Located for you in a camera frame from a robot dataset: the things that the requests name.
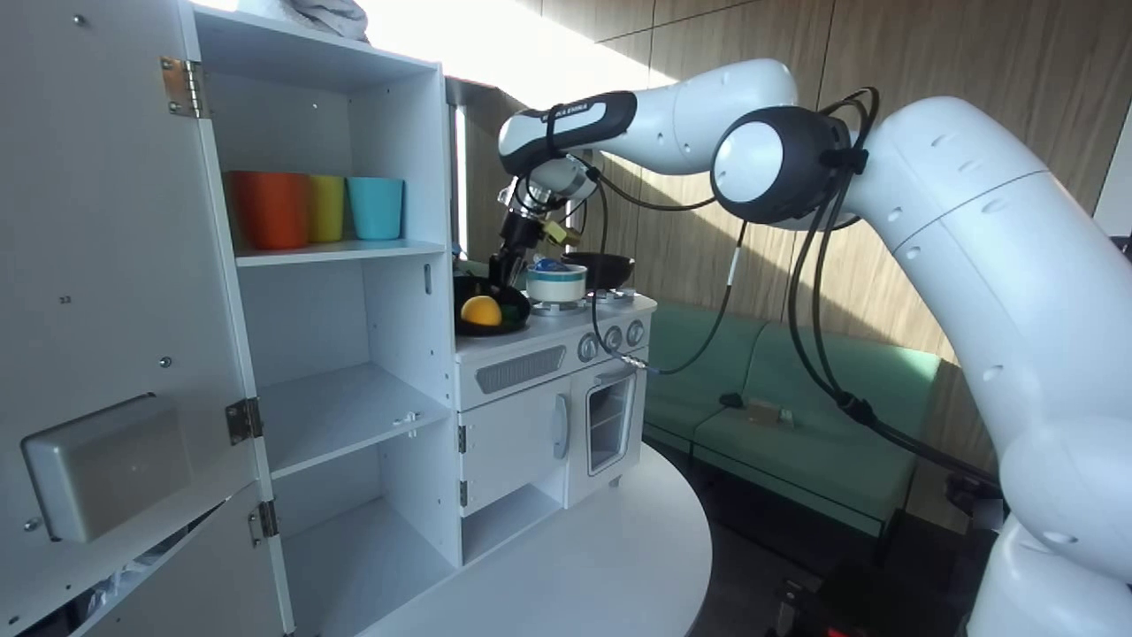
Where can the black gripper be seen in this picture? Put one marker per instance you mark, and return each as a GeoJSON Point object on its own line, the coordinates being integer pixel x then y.
{"type": "Point", "coordinates": [513, 241]}

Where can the black bowl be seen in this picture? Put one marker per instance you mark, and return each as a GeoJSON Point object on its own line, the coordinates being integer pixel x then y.
{"type": "Point", "coordinates": [510, 299]}
{"type": "Point", "coordinates": [603, 272]}

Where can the yellow toy ball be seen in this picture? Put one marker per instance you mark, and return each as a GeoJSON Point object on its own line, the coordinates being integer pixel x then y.
{"type": "Point", "coordinates": [484, 311]}

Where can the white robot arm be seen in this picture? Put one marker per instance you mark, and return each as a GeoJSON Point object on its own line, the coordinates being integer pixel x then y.
{"type": "Point", "coordinates": [1028, 289]}

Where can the blue cup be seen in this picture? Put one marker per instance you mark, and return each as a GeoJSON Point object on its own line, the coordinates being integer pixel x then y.
{"type": "Point", "coordinates": [378, 206]}

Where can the white toy kitchen stove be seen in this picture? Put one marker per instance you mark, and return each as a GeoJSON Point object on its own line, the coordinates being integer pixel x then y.
{"type": "Point", "coordinates": [550, 416]}

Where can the yellow-green cup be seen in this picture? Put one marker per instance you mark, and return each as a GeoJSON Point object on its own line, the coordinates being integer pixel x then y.
{"type": "Point", "coordinates": [326, 212]}

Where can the orange cup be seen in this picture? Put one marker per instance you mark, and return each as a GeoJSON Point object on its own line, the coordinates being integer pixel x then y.
{"type": "Point", "coordinates": [275, 212]}

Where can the green sofa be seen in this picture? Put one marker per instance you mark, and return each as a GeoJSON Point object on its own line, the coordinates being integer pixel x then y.
{"type": "Point", "coordinates": [737, 397]}

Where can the round white table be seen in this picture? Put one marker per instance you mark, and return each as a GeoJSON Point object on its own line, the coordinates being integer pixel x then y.
{"type": "Point", "coordinates": [635, 561]}

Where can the white cabinet door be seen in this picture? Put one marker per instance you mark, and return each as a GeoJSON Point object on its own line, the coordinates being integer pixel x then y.
{"type": "Point", "coordinates": [130, 498]}

